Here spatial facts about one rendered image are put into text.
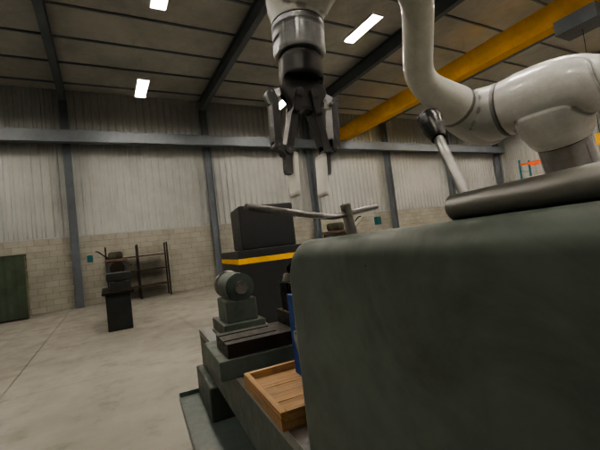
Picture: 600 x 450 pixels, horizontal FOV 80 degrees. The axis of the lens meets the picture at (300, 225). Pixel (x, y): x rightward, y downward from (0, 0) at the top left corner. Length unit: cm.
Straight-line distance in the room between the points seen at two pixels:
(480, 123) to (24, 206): 1448
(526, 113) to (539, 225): 71
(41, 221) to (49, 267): 154
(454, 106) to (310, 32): 42
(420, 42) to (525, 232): 57
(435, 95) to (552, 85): 22
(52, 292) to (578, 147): 1437
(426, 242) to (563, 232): 10
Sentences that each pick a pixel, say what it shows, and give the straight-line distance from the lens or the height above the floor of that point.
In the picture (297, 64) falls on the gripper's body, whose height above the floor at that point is 153.
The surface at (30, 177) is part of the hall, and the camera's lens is 1502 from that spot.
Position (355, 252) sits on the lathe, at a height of 124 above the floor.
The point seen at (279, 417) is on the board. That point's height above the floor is 89.
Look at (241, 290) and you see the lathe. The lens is 173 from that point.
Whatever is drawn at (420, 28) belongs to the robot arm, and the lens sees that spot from 74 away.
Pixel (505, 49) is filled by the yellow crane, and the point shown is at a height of 601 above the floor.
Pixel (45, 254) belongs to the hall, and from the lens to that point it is 1462.
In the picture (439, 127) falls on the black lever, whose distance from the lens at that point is 49.
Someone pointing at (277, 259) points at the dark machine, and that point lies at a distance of 541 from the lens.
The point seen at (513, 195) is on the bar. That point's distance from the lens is 28.
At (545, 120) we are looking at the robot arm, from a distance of 94.
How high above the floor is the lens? 125
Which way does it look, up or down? 3 degrees up
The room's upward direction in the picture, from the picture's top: 7 degrees counter-clockwise
